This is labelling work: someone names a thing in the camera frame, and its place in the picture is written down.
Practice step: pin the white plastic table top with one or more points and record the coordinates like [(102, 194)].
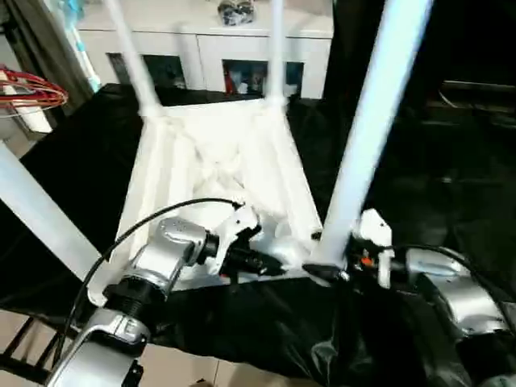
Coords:
[(218, 161)]

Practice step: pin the white plastic table leg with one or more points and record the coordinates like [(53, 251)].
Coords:
[(276, 48), (133, 56), (44, 214), (371, 121)]

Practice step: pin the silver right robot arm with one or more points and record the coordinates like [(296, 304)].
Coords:
[(451, 298)]

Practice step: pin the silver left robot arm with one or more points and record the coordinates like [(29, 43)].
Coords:
[(145, 274)]

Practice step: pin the black plastic mat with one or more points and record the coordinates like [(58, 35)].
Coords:
[(72, 169)]

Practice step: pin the black metal bar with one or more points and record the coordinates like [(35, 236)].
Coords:
[(480, 90)]

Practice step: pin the white cabinet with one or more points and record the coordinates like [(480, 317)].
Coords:
[(201, 36)]

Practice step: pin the grey crumpled bundle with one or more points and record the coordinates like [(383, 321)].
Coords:
[(236, 11)]

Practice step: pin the black metal stand frame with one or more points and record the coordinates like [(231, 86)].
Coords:
[(24, 355)]

